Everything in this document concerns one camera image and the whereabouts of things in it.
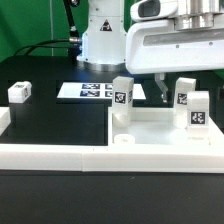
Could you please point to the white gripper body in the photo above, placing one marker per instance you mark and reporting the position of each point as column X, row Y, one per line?
column 175, row 36

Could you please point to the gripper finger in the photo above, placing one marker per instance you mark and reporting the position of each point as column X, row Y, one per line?
column 160, row 81

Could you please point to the white square tabletop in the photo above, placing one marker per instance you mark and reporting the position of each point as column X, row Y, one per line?
column 154, row 126

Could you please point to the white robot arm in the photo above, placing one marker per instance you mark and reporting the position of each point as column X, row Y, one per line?
column 103, row 44

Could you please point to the white marker sheet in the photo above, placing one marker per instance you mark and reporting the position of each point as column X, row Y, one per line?
column 75, row 90

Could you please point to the white U-shaped fence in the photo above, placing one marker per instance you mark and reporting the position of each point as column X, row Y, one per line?
column 113, row 158

